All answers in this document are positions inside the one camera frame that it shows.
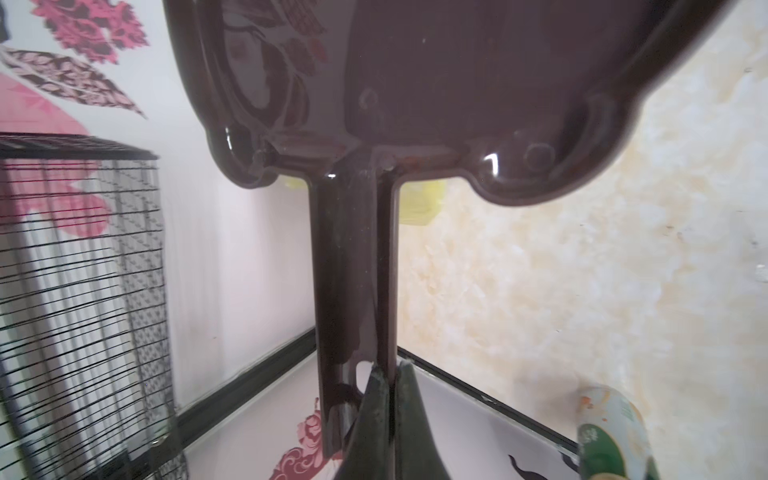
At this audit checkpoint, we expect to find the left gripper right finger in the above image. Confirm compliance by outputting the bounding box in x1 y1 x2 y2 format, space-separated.
394 361 450 480

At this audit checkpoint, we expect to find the dark brown plastic dustpan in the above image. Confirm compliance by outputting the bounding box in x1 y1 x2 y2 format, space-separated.
164 1 727 456

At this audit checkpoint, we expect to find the light green bin liner bag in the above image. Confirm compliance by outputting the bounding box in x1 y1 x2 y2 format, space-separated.
321 180 447 227

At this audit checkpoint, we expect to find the black wire mesh basket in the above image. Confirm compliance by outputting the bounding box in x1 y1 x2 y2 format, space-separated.
1 133 188 479

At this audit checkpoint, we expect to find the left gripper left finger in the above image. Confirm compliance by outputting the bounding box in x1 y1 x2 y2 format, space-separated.
334 365 393 480

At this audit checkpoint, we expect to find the small green drink can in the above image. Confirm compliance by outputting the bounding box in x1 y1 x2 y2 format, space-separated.
577 385 660 480

